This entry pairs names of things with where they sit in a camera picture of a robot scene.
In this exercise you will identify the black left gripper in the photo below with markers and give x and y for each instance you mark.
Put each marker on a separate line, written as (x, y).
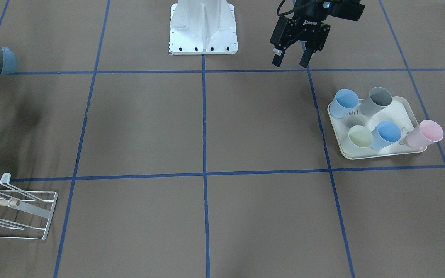
(300, 31)

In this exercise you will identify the grey plastic cup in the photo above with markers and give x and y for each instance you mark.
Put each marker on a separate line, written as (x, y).
(378, 99)

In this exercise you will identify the light blue cup rear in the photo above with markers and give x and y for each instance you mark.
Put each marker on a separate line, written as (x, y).
(344, 102)

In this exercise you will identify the pale yellow cup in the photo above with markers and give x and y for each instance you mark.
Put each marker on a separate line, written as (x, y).
(359, 137)

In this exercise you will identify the blue plastic cup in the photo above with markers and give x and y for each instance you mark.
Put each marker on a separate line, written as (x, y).
(385, 134)

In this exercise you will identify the pink plastic cup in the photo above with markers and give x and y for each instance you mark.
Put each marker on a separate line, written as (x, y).
(426, 133)

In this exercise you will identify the white plastic tray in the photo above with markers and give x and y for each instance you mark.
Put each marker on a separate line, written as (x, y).
(399, 112)

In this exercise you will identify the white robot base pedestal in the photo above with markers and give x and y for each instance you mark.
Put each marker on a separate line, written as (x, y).
(202, 27)

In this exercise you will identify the white wire cup rack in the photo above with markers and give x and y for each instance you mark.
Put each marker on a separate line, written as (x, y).
(25, 214)

